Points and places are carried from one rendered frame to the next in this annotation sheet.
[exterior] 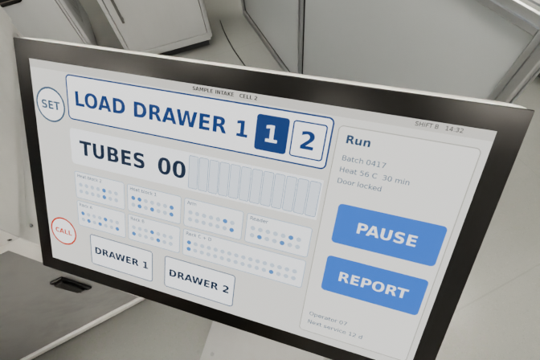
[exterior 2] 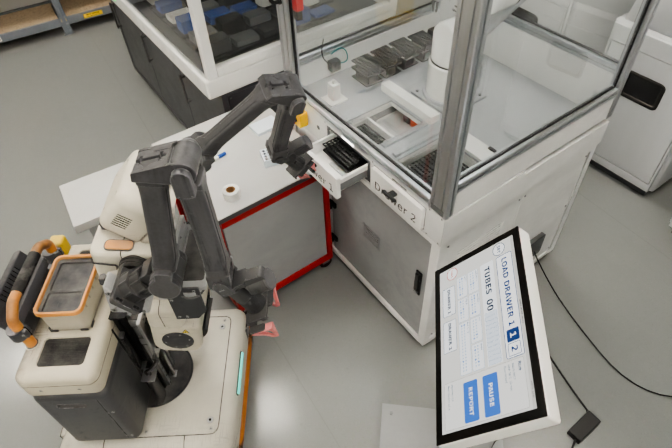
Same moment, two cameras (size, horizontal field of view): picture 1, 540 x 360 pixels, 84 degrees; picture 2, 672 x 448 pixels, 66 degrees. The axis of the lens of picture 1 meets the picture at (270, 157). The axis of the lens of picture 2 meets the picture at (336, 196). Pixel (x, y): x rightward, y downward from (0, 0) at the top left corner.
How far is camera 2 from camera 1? 1.10 m
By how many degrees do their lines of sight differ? 47
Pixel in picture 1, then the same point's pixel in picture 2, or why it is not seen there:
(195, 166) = (493, 313)
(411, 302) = (469, 418)
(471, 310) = not seen: outside the picture
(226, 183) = (490, 327)
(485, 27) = not seen: outside the picture
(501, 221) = not seen: outside the picture
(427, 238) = (494, 408)
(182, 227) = (468, 319)
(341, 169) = (508, 365)
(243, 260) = (464, 348)
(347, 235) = (486, 381)
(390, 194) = (505, 387)
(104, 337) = (381, 321)
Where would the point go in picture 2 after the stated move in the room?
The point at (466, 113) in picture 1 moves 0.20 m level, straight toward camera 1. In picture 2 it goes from (539, 394) to (452, 348)
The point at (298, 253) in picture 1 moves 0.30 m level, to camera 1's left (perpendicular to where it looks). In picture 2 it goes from (473, 367) to (429, 272)
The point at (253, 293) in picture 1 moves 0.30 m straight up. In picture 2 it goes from (452, 359) to (469, 294)
